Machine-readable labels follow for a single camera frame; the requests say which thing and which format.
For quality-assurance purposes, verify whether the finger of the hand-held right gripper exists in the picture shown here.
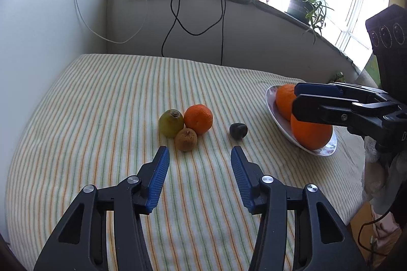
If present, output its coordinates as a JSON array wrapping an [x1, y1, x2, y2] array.
[[292, 94, 399, 136], [294, 82, 387, 103]]

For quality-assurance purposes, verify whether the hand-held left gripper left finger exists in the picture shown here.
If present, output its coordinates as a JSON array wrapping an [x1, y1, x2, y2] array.
[[33, 145, 170, 271]]

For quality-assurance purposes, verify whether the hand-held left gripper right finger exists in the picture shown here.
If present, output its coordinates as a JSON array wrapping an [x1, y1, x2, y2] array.
[[230, 146, 369, 271]]

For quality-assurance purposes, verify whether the large orange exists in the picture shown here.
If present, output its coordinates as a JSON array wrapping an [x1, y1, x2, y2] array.
[[290, 114, 333, 151]]

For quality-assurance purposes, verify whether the bumpy orange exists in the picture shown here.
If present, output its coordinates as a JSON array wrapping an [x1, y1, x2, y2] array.
[[275, 84, 300, 121]]

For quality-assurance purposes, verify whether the white floral plate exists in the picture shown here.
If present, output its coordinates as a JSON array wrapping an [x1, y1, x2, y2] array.
[[265, 84, 338, 157]]

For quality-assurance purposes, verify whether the person's right hand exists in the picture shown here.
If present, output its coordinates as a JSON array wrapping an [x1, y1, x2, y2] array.
[[362, 136, 396, 214]]

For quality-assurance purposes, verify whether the brown kiwi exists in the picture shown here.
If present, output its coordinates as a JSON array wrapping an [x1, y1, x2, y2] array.
[[174, 128, 198, 152]]

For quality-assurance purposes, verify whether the dark plum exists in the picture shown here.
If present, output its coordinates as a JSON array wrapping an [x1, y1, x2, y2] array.
[[229, 122, 248, 140]]

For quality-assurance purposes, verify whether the green kiwi fruit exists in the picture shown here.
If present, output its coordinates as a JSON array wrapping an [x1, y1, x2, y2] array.
[[158, 109, 184, 138]]

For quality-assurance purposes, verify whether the small tangerine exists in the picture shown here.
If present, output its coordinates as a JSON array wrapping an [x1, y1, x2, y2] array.
[[184, 104, 213, 136]]

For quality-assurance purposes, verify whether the striped tablecloth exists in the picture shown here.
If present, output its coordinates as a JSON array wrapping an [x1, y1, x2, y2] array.
[[5, 53, 366, 271]]

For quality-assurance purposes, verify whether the potted spider plant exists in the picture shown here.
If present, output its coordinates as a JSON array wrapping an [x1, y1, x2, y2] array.
[[277, 0, 334, 44]]

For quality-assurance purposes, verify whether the thin black cable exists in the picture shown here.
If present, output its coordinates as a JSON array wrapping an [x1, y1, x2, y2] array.
[[358, 209, 393, 259]]

